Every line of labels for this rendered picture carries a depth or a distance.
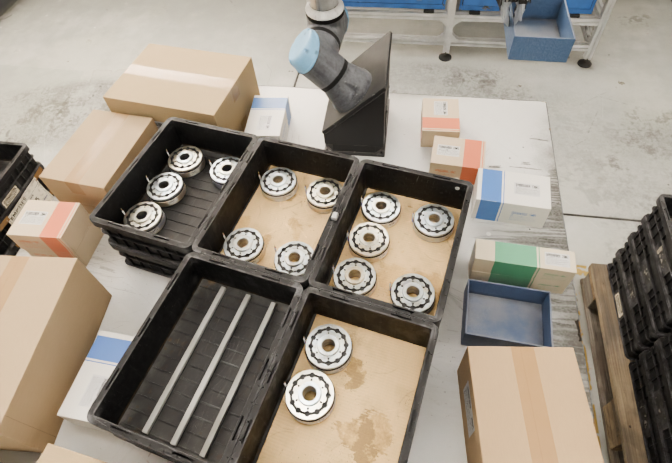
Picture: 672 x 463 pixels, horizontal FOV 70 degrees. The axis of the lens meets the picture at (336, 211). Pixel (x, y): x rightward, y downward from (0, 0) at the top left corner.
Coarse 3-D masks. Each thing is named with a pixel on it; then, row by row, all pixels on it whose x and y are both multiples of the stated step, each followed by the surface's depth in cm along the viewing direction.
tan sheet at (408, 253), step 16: (368, 192) 133; (416, 208) 129; (448, 208) 128; (400, 224) 126; (368, 240) 124; (400, 240) 123; (416, 240) 123; (448, 240) 122; (352, 256) 121; (400, 256) 120; (416, 256) 120; (432, 256) 120; (448, 256) 119; (384, 272) 118; (400, 272) 117; (416, 272) 117; (432, 272) 117; (384, 288) 115
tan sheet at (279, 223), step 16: (304, 176) 138; (256, 192) 135; (304, 192) 134; (256, 208) 132; (272, 208) 132; (288, 208) 131; (304, 208) 131; (240, 224) 129; (256, 224) 129; (272, 224) 128; (288, 224) 128; (304, 224) 128; (320, 224) 127; (272, 240) 125; (288, 240) 125; (304, 240) 125; (272, 256) 122
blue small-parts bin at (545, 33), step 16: (544, 0) 133; (560, 0) 132; (512, 16) 127; (528, 16) 137; (544, 16) 137; (560, 16) 133; (512, 32) 124; (528, 32) 133; (544, 32) 133; (560, 32) 131; (512, 48) 124; (528, 48) 124; (544, 48) 123; (560, 48) 123
